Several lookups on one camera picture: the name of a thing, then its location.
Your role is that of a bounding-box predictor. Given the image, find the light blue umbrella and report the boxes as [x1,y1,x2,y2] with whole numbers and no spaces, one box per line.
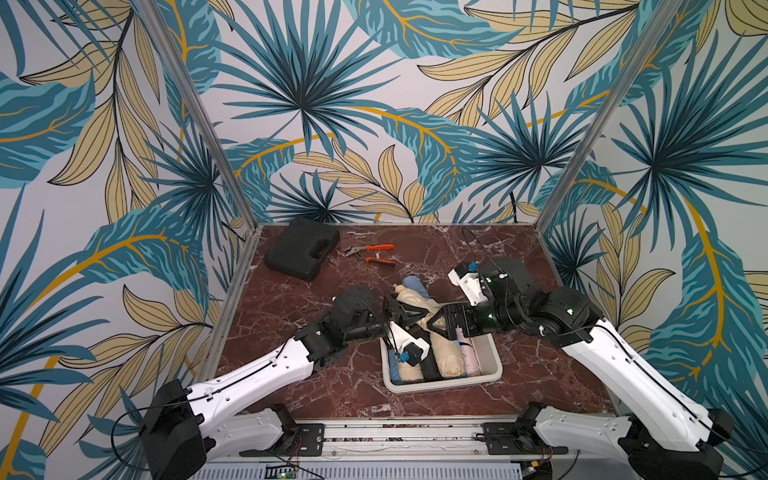
[402,275,430,300]

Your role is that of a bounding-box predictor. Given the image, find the beige plastic storage box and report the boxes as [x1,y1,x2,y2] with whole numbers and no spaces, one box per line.
[379,334,503,395]

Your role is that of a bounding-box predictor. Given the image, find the pink umbrella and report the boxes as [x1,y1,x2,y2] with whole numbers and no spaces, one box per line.
[458,339,482,377]

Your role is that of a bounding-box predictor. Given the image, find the beige umbrella with black strap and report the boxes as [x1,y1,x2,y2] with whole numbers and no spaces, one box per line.
[396,362,424,384]

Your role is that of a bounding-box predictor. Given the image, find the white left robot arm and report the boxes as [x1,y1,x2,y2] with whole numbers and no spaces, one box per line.
[138,286,430,479]

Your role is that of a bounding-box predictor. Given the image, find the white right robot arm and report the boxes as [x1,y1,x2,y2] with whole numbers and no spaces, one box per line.
[428,258,734,479]

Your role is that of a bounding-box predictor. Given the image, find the black plastic tool case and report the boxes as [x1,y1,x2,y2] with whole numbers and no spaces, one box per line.
[264,217,340,282]

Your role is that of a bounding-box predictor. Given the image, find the green circuit board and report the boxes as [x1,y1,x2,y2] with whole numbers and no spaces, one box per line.
[264,465,299,480]

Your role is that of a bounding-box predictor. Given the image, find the orange handled pliers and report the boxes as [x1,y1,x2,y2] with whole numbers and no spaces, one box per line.
[344,244,396,267]

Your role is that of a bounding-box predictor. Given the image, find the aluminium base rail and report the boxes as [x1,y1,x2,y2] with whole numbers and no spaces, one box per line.
[237,407,643,479]

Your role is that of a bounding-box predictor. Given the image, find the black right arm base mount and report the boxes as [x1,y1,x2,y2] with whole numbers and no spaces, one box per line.
[474,402,569,459]

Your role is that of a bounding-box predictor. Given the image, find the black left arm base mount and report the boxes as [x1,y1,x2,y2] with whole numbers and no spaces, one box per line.
[258,404,325,458]

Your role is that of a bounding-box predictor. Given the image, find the aluminium frame post right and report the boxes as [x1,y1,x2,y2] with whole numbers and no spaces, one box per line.
[535,0,682,234]

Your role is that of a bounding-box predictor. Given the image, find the aluminium frame post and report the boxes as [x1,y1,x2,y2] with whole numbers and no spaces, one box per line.
[135,0,258,231]
[535,0,682,234]

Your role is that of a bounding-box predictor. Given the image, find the aluminium frame post left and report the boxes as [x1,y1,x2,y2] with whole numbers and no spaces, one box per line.
[135,0,258,231]

